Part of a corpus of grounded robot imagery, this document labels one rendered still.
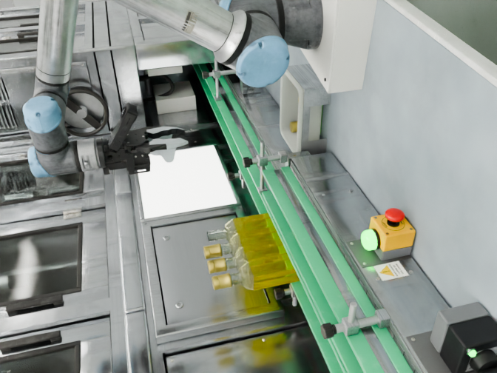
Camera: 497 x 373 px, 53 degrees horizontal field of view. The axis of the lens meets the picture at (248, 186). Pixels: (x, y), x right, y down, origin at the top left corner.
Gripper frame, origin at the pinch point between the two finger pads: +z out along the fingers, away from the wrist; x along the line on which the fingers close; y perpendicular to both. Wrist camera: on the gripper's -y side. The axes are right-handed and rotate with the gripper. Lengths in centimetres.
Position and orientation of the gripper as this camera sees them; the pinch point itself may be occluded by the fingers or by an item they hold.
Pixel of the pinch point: (180, 134)
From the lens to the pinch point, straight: 125.0
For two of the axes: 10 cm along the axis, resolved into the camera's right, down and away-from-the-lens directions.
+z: 9.7, -1.6, 2.0
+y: 0.2, 8.2, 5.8
